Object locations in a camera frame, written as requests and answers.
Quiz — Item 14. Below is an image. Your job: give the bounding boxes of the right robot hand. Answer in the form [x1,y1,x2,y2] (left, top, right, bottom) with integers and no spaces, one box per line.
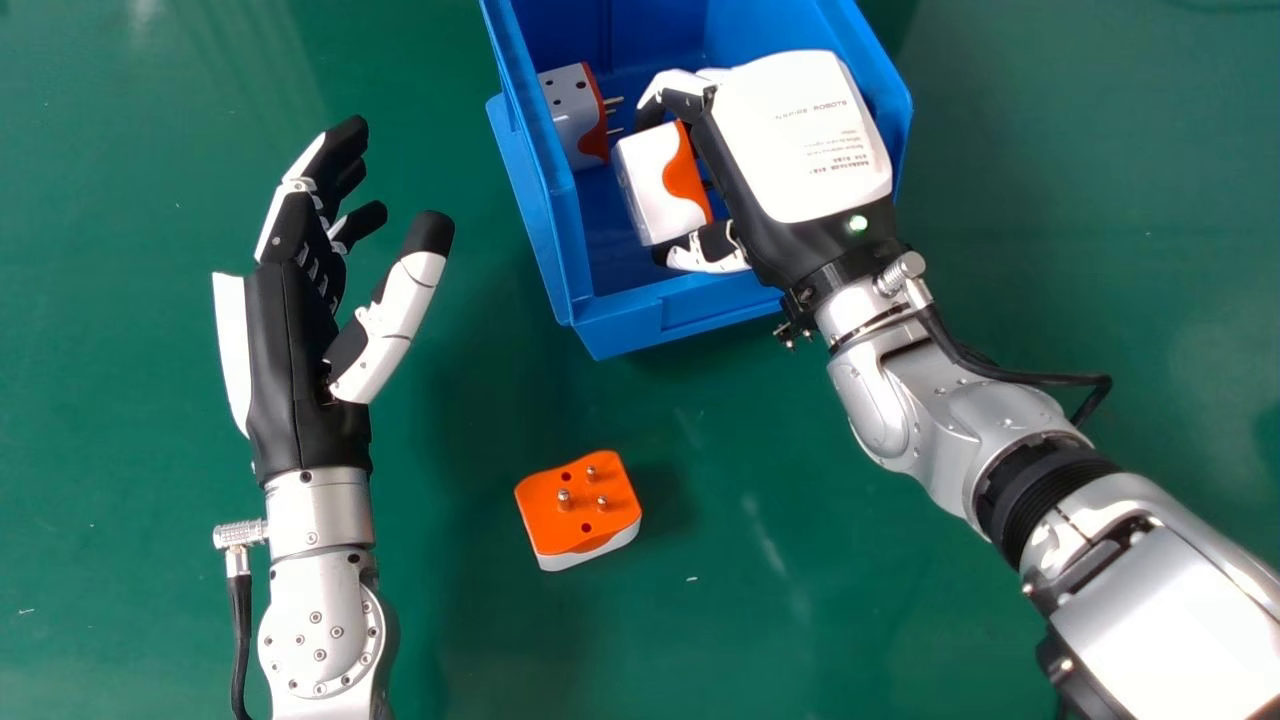
[636,50,914,306]

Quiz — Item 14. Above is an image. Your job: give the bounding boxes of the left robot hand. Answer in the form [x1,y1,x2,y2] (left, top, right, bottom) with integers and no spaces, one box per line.
[211,115,456,488]

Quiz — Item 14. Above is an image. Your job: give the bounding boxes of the white-and-orange plug adapter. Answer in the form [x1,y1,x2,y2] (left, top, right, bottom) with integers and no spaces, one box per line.
[514,450,643,572]
[536,62,626,173]
[612,121,715,248]

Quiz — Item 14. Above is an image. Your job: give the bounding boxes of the blue plastic bin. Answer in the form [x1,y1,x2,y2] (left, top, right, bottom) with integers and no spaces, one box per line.
[478,0,914,361]

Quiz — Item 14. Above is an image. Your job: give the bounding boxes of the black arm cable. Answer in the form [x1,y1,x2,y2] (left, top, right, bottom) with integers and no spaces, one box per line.
[918,303,1114,431]
[226,547,255,720]

